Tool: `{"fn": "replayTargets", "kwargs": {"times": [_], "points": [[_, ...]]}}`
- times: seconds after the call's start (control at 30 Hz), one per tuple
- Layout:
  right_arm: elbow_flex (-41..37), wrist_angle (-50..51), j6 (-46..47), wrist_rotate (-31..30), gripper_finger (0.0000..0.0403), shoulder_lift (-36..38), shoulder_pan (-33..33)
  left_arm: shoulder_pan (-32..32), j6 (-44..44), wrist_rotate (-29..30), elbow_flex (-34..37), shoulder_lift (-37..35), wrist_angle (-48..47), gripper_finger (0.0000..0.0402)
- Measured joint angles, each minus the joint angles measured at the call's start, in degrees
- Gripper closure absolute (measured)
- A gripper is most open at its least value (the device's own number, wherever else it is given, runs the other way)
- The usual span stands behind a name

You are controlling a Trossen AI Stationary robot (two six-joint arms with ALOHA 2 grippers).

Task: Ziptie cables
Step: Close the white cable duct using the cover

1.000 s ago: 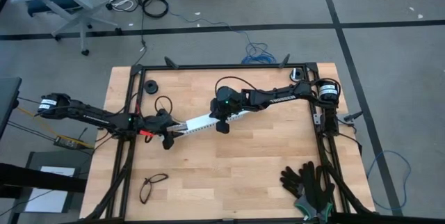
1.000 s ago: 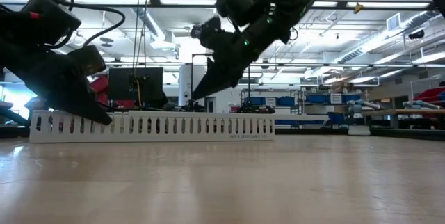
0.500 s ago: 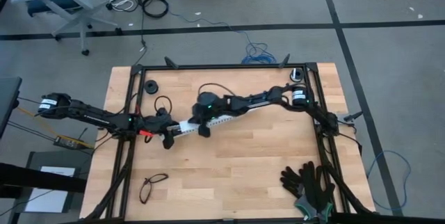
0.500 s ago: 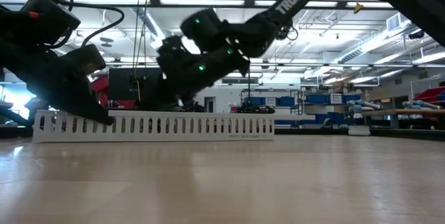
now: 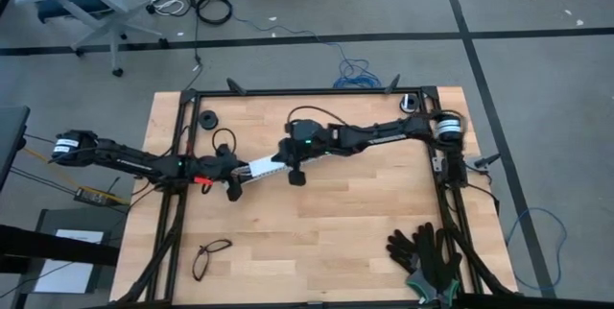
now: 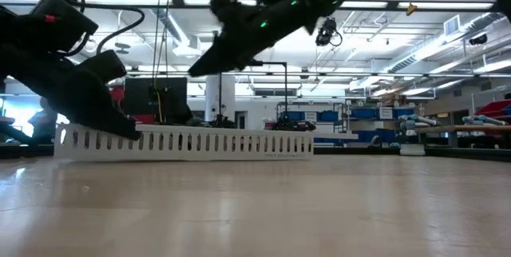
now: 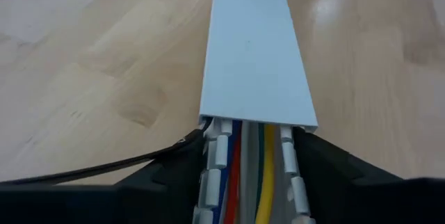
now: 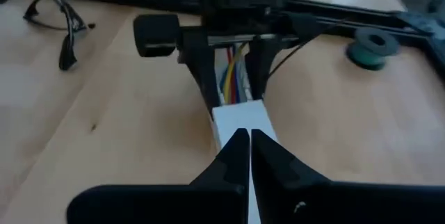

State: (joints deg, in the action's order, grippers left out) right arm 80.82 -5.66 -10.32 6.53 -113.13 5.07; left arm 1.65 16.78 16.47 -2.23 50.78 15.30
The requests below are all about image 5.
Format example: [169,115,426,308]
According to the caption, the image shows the black beam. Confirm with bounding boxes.
[0,225,121,268]

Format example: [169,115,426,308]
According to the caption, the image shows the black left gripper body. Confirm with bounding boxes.
[216,143,245,202]

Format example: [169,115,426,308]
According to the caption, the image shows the blue tangled network cable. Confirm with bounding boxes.
[231,13,384,90]

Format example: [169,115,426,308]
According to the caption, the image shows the blue looped thin cable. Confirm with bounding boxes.
[505,206,569,295]

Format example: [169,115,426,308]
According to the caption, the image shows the yellow extension cable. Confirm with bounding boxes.
[22,147,131,205]

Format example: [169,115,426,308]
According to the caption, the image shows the black work glove grey cuff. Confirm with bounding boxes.
[385,228,440,301]
[411,221,464,307]

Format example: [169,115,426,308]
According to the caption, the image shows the grey cabinet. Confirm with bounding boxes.
[33,207,130,296]

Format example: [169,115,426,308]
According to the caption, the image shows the white raceway cover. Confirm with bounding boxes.
[246,154,294,179]

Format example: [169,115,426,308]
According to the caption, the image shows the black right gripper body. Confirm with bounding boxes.
[277,136,309,187]

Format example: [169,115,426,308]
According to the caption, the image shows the black desk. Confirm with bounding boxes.
[0,106,31,195]

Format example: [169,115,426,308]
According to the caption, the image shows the black coiled cable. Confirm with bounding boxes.
[195,0,234,26]

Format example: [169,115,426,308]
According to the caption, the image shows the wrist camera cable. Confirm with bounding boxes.
[286,104,349,131]
[210,127,238,155]

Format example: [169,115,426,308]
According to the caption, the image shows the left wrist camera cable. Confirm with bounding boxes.
[210,127,238,155]

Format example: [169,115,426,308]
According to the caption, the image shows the black safety glasses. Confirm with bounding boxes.
[191,237,234,283]

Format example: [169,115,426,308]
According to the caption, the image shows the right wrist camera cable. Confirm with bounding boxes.
[286,104,349,131]

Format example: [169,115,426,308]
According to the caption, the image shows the black tape roll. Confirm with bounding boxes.
[198,109,220,131]
[398,93,421,115]

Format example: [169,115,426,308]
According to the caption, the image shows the white paper sheet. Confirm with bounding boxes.
[34,228,105,295]

